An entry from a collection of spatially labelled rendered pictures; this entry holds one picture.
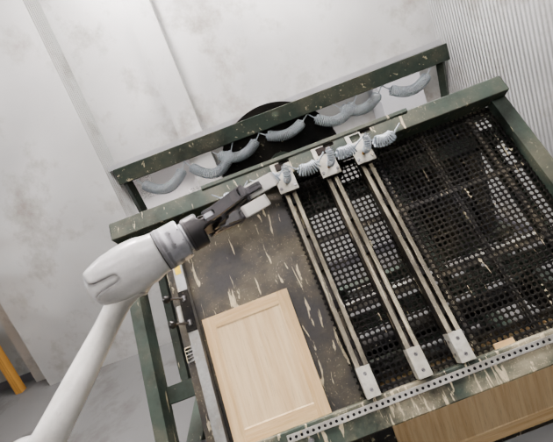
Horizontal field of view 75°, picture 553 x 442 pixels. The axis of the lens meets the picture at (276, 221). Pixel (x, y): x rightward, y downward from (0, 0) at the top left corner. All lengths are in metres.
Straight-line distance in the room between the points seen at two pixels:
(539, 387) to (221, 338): 1.58
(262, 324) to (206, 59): 3.79
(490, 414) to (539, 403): 0.26
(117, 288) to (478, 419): 1.92
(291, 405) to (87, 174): 3.84
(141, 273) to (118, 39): 4.63
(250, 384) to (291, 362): 0.21
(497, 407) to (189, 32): 4.65
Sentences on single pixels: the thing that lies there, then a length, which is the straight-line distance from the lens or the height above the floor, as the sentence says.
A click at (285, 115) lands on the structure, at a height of 2.14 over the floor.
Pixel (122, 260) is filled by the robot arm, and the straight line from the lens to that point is 0.75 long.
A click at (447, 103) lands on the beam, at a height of 1.89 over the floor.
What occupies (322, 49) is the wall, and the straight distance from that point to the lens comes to 4.98.
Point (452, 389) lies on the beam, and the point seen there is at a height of 0.85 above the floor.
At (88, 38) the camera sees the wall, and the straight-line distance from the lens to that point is 5.37.
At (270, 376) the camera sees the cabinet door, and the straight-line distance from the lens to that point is 1.75.
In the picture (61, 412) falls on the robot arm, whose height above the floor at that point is 1.71.
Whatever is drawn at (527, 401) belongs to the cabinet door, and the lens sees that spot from 2.36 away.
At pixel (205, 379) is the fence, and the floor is 1.16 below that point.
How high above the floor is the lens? 2.05
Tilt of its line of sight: 13 degrees down
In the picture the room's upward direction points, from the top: 21 degrees counter-clockwise
